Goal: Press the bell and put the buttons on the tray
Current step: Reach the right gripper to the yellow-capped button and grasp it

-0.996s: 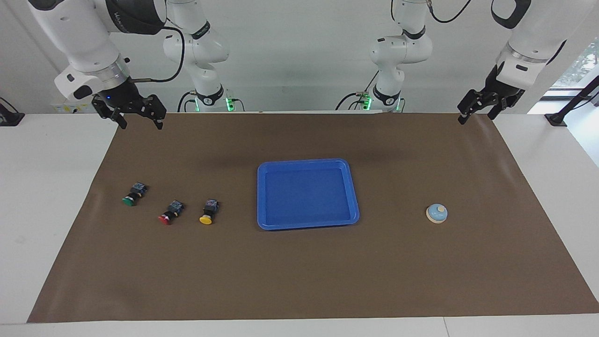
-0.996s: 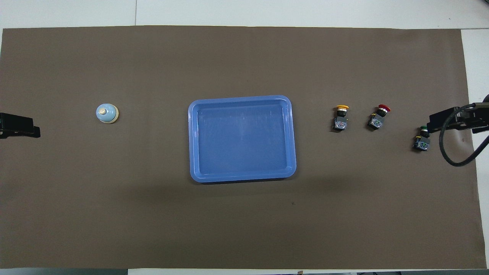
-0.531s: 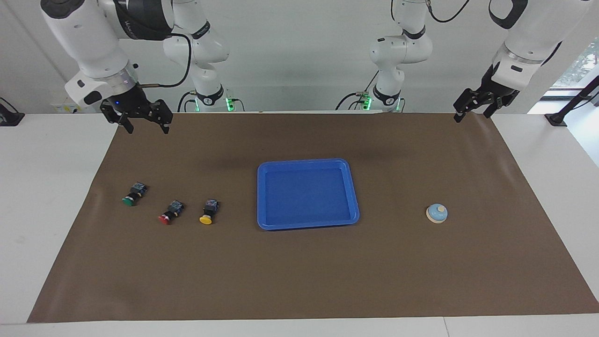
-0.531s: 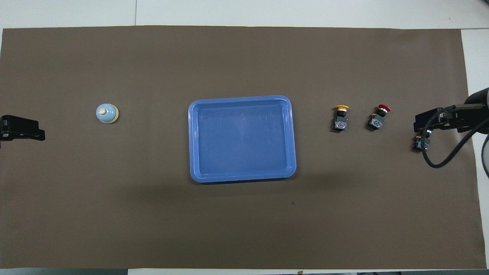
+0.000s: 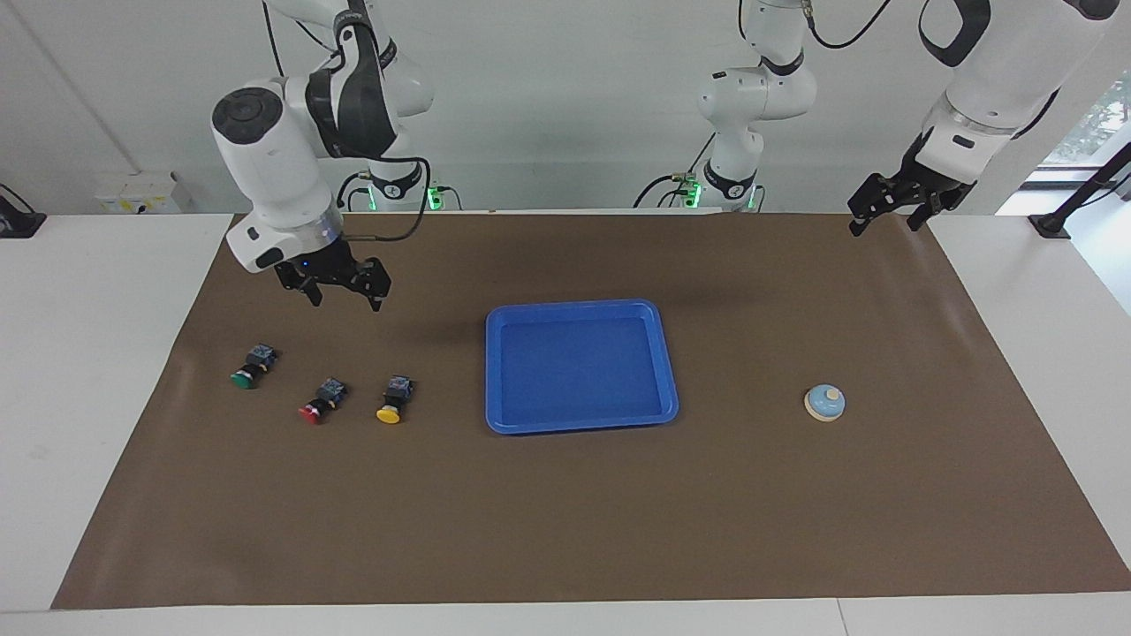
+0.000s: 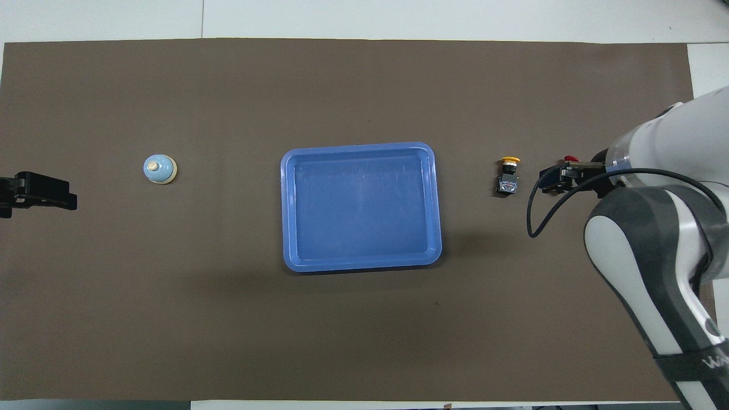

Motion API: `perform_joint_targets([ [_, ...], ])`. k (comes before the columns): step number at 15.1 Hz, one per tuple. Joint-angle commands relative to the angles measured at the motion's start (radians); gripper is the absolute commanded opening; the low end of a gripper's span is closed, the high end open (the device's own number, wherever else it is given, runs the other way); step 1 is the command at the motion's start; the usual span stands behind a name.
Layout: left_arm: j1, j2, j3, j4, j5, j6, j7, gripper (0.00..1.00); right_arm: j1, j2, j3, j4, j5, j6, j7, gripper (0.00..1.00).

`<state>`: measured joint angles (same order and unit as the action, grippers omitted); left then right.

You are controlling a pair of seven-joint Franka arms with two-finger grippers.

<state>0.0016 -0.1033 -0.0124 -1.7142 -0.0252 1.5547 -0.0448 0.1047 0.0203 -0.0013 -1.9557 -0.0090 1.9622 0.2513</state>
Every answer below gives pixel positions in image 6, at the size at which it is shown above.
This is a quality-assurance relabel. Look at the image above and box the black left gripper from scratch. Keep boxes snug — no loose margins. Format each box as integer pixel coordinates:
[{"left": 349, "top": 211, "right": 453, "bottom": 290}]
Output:
[{"left": 0, "top": 171, "right": 77, "bottom": 220}]

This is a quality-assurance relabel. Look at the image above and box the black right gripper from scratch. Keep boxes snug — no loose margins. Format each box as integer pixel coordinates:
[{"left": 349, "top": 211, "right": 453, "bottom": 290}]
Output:
[{"left": 539, "top": 149, "right": 615, "bottom": 198}]

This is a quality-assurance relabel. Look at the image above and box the yellow push button switch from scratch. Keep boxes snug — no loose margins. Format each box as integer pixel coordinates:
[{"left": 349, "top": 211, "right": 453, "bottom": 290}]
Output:
[{"left": 494, "top": 156, "right": 521, "bottom": 198}]

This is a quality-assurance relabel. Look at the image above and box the light blue desk bell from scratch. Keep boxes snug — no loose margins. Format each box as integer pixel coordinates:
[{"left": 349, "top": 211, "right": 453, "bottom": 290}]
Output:
[{"left": 142, "top": 154, "right": 178, "bottom": 186}]

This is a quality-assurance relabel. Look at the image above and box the blue plastic tray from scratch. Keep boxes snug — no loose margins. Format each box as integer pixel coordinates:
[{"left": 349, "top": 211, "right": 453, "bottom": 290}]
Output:
[{"left": 280, "top": 141, "right": 443, "bottom": 274}]

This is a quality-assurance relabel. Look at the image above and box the brown table mat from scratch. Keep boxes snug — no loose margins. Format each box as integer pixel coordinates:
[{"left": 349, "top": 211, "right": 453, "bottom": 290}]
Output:
[{"left": 0, "top": 38, "right": 727, "bottom": 402}]

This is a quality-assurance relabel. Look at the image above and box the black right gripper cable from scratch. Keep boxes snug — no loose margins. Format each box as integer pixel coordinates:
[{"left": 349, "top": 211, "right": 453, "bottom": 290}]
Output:
[{"left": 527, "top": 162, "right": 729, "bottom": 239}]

